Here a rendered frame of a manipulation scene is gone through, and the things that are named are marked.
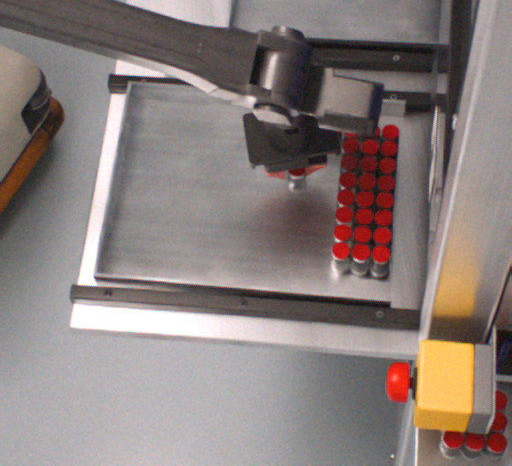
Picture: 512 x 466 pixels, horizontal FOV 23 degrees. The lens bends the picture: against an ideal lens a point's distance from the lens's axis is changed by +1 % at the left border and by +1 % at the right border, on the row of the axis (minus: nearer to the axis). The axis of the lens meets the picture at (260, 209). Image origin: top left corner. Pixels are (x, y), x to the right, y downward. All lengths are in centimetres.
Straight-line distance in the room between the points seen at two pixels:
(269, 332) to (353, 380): 92
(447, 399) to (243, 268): 33
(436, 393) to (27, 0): 54
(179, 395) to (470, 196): 139
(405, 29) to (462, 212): 60
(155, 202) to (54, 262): 99
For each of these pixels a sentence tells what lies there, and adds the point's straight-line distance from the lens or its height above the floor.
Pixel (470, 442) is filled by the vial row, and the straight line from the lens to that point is 133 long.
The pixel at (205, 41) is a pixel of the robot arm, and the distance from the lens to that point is 118.
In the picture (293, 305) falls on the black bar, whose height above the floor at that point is 90.
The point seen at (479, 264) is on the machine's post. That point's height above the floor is 118.
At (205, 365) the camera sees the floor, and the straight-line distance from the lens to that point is 233.
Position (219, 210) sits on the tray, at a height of 88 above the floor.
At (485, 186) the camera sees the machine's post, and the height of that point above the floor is 133.
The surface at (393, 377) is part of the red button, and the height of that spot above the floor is 101.
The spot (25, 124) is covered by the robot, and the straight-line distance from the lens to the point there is 240.
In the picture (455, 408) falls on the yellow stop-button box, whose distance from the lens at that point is 123.
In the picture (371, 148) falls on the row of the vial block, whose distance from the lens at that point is 145.
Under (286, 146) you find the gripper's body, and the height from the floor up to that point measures 103.
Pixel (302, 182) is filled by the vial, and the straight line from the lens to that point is 145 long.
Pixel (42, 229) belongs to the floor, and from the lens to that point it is 249.
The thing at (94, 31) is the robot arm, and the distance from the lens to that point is 116.
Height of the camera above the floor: 220
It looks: 64 degrees down
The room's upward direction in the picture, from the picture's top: 7 degrees counter-clockwise
